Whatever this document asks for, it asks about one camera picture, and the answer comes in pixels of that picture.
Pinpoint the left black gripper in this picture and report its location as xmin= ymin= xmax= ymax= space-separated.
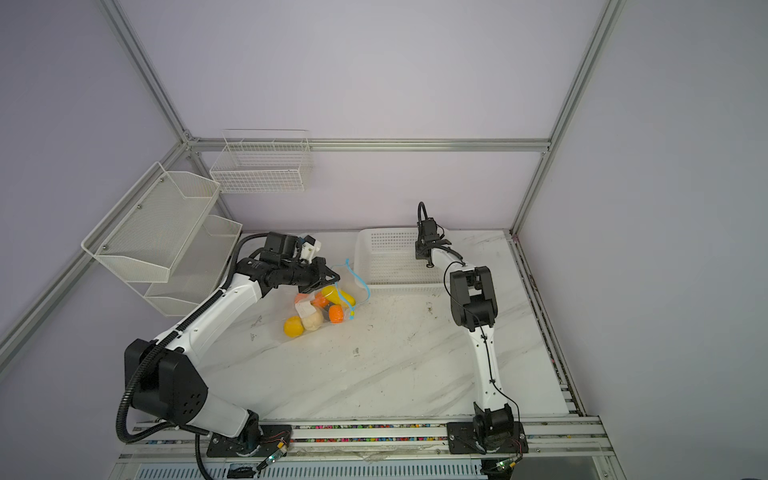
xmin=281 ymin=256 xmax=340 ymax=294

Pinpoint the yellow green mango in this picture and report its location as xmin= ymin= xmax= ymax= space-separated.
xmin=320 ymin=285 xmax=356 ymax=308

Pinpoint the yellow peach fruit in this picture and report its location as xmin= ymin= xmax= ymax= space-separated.
xmin=283 ymin=316 xmax=305 ymax=338

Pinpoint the white garlic bulb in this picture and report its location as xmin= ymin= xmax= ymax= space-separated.
xmin=301 ymin=310 xmax=324 ymax=332

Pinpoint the clear zip top bag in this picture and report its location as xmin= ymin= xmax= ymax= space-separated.
xmin=282 ymin=259 xmax=372 ymax=340

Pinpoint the orange tangerine top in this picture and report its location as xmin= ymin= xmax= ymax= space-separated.
xmin=327 ymin=304 xmax=346 ymax=324

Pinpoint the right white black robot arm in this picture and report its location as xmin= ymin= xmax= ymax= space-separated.
xmin=415 ymin=216 xmax=527 ymax=457

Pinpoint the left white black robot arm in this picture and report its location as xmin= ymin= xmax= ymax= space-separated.
xmin=115 ymin=232 xmax=340 ymax=454

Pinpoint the white perforated plastic basket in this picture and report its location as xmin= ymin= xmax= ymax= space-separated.
xmin=352 ymin=227 xmax=458 ymax=295

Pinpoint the white mesh two-tier shelf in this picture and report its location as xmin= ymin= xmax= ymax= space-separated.
xmin=81 ymin=163 xmax=242 ymax=317

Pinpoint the white wire wall basket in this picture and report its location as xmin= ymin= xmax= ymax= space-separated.
xmin=210 ymin=129 xmax=314 ymax=194

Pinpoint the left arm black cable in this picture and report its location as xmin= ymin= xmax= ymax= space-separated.
xmin=115 ymin=232 xmax=271 ymax=480

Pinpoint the aluminium front rail base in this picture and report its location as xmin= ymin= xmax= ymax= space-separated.
xmin=110 ymin=416 xmax=625 ymax=479

